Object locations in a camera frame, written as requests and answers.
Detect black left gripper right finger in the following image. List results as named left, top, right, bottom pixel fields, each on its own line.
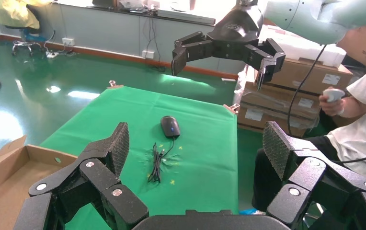
left=262, top=120, right=366, bottom=230

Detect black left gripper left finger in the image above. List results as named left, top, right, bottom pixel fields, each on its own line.
left=13, top=122, right=149, bottom=230

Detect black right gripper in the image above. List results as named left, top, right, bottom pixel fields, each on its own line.
left=171, top=4, right=287, bottom=92

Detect black corded computer mouse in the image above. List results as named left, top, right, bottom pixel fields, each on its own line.
left=147, top=115, right=181, bottom=184

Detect white handheld controller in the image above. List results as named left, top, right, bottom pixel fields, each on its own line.
left=322, top=88, right=346, bottom=103

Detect bare person forearm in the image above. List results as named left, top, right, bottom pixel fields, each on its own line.
left=338, top=95, right=366, bottom=119

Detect open brown cardboard box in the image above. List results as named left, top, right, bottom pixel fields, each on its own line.
left=0, top=135, right=79, bottom=230

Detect person hand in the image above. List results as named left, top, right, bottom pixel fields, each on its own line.
left=319, top=93, right=345, bottom=117

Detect flat brown shipping carton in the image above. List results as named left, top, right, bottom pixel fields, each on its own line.
left=240, top=81, right=322, bottom=120
left=265, top=57, right=355, bottom=96
left=237, top=104, right=318, bottom=138

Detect silver binder clip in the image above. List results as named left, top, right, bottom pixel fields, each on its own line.
left=107, top=80, right=124, bottom=90
left=223, top=103, right=240, bottom=115

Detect white foam packing block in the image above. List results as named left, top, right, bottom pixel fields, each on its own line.
left=258, top=24, right=347, bottom=68

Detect green table cloth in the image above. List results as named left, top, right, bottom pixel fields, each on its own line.
left=40, top=85, right=239, bottom=230

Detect person in white shirt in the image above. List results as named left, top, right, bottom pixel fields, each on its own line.
left=252, top=60, right=366, bottom=213

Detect grey panel office desk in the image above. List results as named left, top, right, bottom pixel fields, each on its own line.
left=54, top=0, right=246, bottom=75

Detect blue office swivel chair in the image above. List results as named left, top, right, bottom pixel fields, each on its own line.
left=4, top=24, right=45, bottom=58

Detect yellow cloth cover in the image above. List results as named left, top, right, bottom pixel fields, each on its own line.
left=0, top=0, right=54, bottom=31

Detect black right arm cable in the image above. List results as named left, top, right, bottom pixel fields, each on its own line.
left=286, top=44, right=327, bottom=138

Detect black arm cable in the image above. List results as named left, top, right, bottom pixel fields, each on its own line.
left=286, top=44, right=327, bottom=138
left=332, top=149, right=366, bottom=179

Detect black desk power cables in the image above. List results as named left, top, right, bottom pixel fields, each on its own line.
left=142, top=16, right=168, bottom=73

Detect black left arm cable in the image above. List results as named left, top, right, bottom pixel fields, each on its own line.
left=332, top=149, right=366, bottom=179

